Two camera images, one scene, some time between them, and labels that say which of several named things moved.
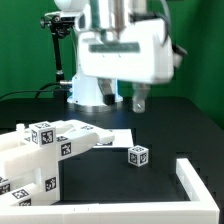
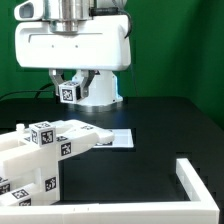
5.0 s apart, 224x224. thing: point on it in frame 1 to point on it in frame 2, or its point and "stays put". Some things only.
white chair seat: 38,165 stays put
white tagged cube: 138,155 to 69,92
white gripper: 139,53 to 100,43
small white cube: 4,186 stays put
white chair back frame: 72,136 stays put
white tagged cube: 43,134 stays put
